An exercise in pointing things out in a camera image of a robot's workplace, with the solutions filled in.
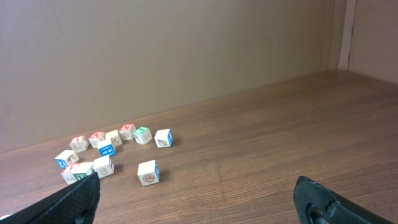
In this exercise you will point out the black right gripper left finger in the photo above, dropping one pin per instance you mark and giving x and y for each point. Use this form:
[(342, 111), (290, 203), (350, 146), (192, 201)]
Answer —
[(76, 203)]

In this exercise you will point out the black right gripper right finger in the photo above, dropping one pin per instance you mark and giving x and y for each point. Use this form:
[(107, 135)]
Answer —
[(316, 204)]

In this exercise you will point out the plain block red side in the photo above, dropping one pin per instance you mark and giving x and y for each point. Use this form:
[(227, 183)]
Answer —
[(148, 173)]

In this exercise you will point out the red V block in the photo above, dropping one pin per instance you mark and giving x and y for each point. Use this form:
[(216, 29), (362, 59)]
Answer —
[(68, 173)]

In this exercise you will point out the green V block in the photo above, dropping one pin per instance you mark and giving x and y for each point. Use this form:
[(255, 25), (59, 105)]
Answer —
[(83, 170)]

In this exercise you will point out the plain block with drawing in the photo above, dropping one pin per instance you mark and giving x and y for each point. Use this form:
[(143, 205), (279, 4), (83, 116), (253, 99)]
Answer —
[(103, 166)]

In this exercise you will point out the blue side block left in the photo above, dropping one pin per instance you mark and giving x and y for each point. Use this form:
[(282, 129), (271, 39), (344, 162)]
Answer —
[(66, 158)]

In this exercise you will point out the blue side block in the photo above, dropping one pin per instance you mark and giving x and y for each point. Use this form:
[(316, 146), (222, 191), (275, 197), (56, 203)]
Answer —
[(66, 158), (106, 148)]

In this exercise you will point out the red A letter block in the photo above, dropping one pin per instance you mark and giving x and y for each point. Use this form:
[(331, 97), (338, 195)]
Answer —
[(79, 144)]

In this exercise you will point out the blue side block centre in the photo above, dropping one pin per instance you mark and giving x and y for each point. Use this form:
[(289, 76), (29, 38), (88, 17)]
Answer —
[(106, 148)]

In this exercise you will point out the red M block left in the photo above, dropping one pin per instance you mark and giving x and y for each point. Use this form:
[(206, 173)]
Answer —
[(96, 137)]

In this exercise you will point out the red m block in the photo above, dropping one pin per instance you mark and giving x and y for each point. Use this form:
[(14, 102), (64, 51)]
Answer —
[(127, 132), (96, 137)]

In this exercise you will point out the yellow top block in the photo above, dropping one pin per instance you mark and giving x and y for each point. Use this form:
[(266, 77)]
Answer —
[(114, 137)]

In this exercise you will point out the red M block right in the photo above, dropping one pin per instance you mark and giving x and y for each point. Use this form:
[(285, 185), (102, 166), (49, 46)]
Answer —
[(127, 132)]

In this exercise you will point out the green top block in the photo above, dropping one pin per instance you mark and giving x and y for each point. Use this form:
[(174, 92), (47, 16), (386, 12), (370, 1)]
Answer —
[(142, 135)]

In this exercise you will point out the plain wooden block far right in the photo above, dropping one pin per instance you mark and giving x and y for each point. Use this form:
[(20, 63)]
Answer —
[(163, 138)]

